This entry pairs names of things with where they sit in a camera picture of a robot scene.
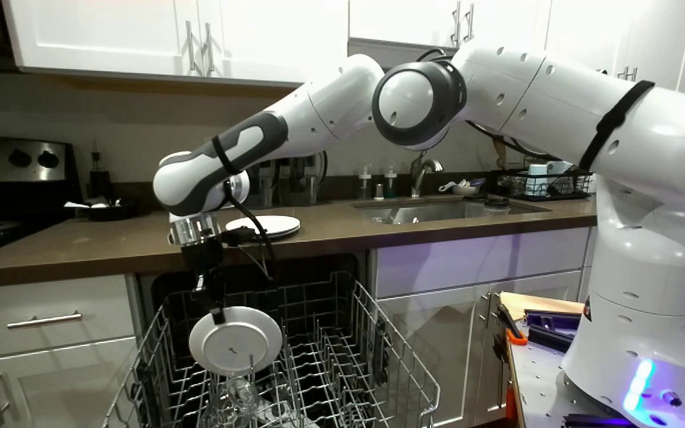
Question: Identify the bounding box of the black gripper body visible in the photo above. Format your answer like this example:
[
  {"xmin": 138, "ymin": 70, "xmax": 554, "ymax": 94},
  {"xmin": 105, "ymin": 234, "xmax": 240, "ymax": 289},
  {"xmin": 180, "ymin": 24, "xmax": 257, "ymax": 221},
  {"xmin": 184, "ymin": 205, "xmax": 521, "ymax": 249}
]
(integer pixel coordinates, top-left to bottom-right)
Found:
[{"xmin": 180, "ymin": 239, "xmax": 228, "ymax": 282}]

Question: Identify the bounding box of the white plate with foot ring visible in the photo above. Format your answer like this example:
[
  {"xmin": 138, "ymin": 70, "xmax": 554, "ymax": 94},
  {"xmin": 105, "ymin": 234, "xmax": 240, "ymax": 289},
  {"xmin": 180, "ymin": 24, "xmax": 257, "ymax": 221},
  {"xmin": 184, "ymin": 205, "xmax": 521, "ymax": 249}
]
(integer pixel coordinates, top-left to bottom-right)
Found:
[{"xmin": 184, "ymin": 304, "xmax": 284, "ymax": 378}]

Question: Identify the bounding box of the black open dishwasher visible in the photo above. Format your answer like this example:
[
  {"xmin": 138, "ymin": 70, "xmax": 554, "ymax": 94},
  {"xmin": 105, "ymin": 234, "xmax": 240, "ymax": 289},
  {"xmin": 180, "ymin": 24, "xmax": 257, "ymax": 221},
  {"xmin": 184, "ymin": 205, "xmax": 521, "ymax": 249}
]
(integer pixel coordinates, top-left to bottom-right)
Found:
[{"xmin": 136, "ymin": 253, "xmax": 372, "ymax": 428}]

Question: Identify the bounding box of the clear drinking glass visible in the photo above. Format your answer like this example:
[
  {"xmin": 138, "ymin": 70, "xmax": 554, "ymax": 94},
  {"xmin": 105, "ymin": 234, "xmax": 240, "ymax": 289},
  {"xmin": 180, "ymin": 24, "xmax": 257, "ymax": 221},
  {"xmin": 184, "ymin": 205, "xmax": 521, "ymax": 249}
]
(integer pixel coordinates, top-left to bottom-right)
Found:
[{"xmin": 219, "ymin": 372, "xmax": 268, "ymax": 428}]

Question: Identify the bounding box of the dark shallow dish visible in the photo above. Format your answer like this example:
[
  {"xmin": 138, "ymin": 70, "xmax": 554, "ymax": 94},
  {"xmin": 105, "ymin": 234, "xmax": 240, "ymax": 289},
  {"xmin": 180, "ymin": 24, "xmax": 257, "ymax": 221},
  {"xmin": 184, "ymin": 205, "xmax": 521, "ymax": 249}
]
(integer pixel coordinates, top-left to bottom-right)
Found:
[{"xmin": 62, "ymin": 198, "xmax": 149, "ymax": 223}]

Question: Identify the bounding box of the dark glass bottle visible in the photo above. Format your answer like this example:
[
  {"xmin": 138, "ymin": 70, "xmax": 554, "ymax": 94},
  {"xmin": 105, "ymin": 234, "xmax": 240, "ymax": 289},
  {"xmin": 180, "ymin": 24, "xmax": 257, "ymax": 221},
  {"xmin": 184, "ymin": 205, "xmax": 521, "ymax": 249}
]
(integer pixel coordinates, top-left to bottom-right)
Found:
[{"xmin": 86, "ymin": 151, "xmax": 117, "ymax": 203}]

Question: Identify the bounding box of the white base cabinet door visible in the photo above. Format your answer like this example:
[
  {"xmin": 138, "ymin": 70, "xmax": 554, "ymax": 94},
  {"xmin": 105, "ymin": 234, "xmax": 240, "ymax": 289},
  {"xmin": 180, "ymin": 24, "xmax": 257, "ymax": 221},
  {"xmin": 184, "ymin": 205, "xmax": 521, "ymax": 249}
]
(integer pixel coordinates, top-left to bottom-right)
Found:
[{"xmin": 0, "ymin": 335, "xmax": 142, "ymax": 428}]

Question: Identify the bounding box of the stainless black stove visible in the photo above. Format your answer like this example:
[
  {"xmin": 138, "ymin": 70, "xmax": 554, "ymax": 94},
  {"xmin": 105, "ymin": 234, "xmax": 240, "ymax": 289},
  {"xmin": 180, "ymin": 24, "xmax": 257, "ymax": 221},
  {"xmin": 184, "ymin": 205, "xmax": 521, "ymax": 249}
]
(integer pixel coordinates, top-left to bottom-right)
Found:
[{"xmin": 0, "ymin": 134, "xmax": 83, "ymax": 264}]

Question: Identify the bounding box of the chrome sink faucet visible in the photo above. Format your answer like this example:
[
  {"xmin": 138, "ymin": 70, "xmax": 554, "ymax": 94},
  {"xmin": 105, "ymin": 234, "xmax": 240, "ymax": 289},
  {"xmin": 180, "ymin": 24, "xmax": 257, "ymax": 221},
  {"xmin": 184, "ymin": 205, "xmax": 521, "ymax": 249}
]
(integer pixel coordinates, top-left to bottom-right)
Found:
[{"xmin": 407, "ymin": 153, "xmax": 445, "ymax": 201}]

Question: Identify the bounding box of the white sink base cabinet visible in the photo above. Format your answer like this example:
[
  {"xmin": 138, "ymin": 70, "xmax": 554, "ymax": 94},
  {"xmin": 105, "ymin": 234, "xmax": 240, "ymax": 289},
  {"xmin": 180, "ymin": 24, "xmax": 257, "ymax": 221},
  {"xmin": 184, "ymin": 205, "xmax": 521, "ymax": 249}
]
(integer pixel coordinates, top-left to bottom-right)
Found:
[{"xmin": 368, "ymin": 227, "xmax": 594, "ymax": 428}]

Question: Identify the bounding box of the stainless steel sink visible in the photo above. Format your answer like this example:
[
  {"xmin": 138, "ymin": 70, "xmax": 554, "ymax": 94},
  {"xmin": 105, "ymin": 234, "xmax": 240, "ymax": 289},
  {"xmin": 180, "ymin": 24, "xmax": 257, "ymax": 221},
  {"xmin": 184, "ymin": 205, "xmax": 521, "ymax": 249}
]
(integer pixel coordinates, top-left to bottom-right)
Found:
[{"xmin": 352, "ymin": 196, "xmax": 552, "ymax": 228}]

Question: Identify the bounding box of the light wooden board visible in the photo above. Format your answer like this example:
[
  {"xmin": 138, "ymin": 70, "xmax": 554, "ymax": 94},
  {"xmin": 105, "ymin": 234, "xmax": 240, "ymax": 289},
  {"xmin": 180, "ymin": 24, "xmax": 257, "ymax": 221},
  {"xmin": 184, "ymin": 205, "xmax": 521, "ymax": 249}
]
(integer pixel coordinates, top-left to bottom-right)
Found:
[{"xmin": 496, "ymin": 290, "xmax": 586, "ymax": 323}]

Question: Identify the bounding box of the black flat devices stack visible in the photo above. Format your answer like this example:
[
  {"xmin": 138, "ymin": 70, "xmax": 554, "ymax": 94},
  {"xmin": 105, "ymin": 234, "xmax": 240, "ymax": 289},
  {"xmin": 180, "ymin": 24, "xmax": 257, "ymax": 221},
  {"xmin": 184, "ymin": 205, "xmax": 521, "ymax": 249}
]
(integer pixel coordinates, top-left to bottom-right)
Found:
[{"xmin": 522, "ymin": 306, "xmax": 584, "ymax": 352}]

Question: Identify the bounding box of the black dish drying rack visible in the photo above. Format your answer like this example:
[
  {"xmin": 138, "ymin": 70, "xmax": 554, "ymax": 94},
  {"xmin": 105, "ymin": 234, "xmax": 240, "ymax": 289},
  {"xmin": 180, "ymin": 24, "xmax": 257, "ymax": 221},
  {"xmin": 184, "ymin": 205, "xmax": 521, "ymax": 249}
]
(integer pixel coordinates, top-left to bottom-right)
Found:
[{"xmin": 495, "ymin": 153, "xmax": 598, "ymax": 203}]

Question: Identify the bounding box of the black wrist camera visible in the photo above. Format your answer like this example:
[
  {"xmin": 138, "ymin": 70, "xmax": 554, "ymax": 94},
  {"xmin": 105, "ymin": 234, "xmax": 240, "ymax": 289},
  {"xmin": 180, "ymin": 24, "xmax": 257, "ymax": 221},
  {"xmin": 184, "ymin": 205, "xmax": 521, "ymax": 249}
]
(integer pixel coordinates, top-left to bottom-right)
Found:
[{"xmin": 220, "ymin": 227, "xmax": 261, "ymax": 247}]

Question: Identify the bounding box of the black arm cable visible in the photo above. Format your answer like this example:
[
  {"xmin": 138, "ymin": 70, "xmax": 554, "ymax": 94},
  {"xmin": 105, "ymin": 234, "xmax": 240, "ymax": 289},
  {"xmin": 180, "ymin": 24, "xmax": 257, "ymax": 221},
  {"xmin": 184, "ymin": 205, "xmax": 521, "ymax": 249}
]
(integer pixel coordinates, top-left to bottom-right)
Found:
[{"xmin": 209, "ymin": 139, "xmax": 278, "ymax": 282}]

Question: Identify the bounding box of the white drawer with handle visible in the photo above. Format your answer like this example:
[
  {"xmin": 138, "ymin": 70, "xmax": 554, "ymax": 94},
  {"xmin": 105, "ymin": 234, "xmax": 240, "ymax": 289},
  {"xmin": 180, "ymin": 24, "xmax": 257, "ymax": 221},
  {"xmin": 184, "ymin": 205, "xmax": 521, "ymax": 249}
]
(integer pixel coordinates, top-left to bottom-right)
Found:
[{"xmin": 0, "ymin": 273, "xmax": 138, "ymax": 362}]

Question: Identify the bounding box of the white wire dishwasher rack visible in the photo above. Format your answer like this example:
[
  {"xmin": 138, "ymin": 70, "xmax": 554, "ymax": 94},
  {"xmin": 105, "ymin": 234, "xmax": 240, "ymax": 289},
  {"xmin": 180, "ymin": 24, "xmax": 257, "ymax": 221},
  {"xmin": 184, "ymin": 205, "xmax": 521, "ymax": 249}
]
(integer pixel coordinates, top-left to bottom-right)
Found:
[{"xmin": 102, "ymin": 271, "xmax": 445, "ymax": 428}]

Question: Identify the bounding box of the silver drawer bar handle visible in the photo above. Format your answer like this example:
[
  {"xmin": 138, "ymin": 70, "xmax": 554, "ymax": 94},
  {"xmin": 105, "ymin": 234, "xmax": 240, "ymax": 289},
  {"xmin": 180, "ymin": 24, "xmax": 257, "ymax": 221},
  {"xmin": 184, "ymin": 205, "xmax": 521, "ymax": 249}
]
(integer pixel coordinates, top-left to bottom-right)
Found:
[{"xmin": 4, "ymin": 310, "xmax": 86, "ymax": 333}]

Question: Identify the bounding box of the silver wall cabinet handle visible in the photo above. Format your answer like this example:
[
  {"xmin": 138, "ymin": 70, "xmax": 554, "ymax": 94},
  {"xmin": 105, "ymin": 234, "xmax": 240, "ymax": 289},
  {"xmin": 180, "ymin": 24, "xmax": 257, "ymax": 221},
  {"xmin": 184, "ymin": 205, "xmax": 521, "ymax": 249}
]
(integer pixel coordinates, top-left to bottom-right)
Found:
[
  {"xmin": 200, "ymin": 21, "xmax": 224, "ymax": 78},
  {"xmin": 180, "ymin": 19, "xmax": 203, "ymax": 78}
]

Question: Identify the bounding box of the wide white wall cabinet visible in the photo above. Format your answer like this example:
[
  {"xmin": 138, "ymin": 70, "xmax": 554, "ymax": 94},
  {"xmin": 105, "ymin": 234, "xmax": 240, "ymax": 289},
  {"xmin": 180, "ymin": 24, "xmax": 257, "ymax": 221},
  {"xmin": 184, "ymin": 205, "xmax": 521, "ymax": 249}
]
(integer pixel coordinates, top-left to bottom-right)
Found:
[{"xmin": 0, "ymin": 0, "xmax": 352, "ymax": 91}]

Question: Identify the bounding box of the orange handled tool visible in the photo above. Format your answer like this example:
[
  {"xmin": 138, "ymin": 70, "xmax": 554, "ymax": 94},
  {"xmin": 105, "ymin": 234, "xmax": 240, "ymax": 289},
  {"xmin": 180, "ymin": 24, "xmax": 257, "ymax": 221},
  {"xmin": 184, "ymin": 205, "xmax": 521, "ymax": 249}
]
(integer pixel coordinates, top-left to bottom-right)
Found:
[{"xmin": 504, "ymin": 317, "xmax": 529, "ymax": 347}]

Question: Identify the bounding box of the white wall cabinet above sink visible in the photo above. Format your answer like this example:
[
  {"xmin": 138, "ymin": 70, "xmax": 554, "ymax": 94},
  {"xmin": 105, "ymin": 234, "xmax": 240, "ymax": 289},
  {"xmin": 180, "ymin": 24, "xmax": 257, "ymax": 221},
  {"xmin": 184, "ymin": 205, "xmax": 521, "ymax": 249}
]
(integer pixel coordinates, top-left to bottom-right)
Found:
[{"xmin": 346, "ymin": 0, "xmax": 552, "ymax": 53}]

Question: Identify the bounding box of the white corner wall cabinet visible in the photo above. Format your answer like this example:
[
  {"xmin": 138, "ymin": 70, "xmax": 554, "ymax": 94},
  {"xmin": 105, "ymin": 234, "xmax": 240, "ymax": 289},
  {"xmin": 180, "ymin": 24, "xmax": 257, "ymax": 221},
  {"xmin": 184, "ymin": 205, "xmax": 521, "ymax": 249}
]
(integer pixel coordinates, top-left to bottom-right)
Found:
[{"xmin": 542, "ymin": 0, "xmax": 685, "ymax": 104}]

